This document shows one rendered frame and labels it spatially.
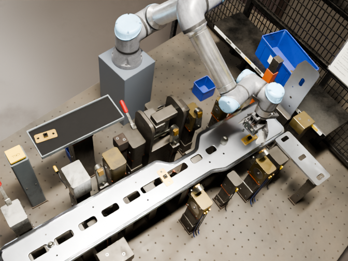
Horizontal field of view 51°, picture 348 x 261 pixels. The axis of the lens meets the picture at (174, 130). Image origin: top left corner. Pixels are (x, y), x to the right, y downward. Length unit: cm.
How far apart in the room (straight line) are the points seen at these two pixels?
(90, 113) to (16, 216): 49
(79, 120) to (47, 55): 190
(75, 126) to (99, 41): 203
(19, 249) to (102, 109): 63
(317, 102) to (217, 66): 81
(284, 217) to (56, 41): 246
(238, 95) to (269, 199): 78
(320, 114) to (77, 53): 218
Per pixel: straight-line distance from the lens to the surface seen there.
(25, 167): 157
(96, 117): 157
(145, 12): 174
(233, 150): 175
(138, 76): 183
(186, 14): 136
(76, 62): 334
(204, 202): 155
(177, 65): 240
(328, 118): 202
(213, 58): 139
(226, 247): 188
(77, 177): 149
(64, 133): 154
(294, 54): 213
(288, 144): 187
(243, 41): 218
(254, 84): 150
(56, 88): 317
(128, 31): 167
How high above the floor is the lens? 246
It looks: 57 degrees down
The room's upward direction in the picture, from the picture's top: 14 degrees clockwise
